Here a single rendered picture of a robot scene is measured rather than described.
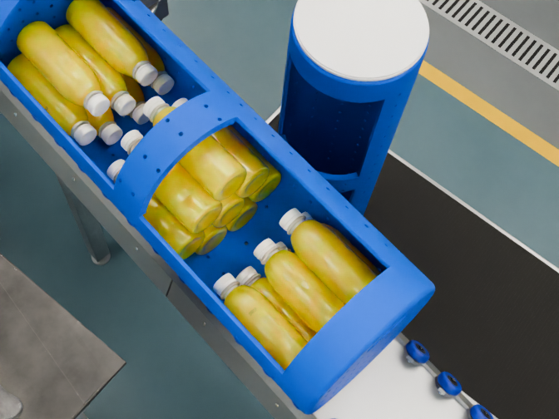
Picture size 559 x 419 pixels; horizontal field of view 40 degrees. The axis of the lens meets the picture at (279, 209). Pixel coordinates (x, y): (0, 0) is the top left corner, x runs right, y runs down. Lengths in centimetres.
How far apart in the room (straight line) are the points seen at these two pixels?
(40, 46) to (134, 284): 115
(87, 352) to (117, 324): 107
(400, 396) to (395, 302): 32
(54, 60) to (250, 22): 159
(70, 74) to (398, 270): 65
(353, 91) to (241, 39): 136
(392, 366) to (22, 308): 64
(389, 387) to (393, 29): 71
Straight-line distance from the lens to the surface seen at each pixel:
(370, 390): 137
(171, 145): 118
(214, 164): 121
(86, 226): 218
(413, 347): 135
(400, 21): 161
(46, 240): 251
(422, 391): 139
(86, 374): 129
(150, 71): 139
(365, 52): 155
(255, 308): 122
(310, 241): 121
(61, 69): 139
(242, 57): 281
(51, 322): 133
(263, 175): 129
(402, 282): 112
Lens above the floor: 225
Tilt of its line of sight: 64 degrees down
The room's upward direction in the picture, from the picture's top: 8 degrees clockwise
